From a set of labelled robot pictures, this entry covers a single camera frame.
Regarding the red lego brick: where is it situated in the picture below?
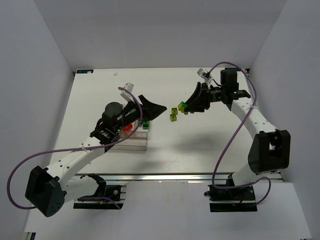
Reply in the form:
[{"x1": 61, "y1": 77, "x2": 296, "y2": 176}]
[{"x1": 123, "y1": 124, "x2": 133, "y2": 131}]

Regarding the lime lego brick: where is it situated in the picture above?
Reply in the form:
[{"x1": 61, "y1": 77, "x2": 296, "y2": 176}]
[
  {"x1": 169, "y1": 114, "x2": 177, "y2": 122},
  {"x1": 171, "y1": 107, "x2": 179, "y2": 115}
]

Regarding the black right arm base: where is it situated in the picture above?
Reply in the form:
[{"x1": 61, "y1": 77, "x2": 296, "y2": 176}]
[{"x1": 204, "y1": 175, "x2": 258, "y2": 213}]

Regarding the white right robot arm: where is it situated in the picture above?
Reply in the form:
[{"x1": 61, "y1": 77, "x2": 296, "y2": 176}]
[{"x1": 180, "y1": 68, "x2": 291, "y2": 188}]

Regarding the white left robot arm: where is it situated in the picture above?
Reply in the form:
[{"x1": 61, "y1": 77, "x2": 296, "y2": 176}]
[{"x1": 25, "y1": 95, "x2": 167, "y2": 217}]

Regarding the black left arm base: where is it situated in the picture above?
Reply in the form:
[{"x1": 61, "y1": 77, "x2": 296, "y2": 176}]
[{"x1": 73, "y1": 173, "x2": 127, "y2": 210}]

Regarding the clear long front bin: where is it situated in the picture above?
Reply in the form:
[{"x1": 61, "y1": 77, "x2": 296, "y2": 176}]
[{"x1": 111, "y1": 131, "x2": 148, "y2": 151}]

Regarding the blue label left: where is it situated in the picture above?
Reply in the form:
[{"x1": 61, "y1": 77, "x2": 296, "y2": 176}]
[{"x1": 76, "y1": 69, "x2": 94, "y2": 74}]

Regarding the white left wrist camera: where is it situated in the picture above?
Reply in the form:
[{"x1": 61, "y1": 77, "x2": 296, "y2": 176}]
[{"x1": 120, "y1": 82, "x2": 134, "y2": 102}]

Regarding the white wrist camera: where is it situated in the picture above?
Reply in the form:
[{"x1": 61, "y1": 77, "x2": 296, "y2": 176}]
[
  {"x1": 197, "y1": 68, "x2": 213, "y2": 88},
  {"x1": 120, "y1": 82, "x2": 134, "y2": 102}
]

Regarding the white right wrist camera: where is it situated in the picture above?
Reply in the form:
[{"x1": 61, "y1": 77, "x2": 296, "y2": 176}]
[{"x1": 197, "y1": 68, "x2": 213, "y2": 88}]

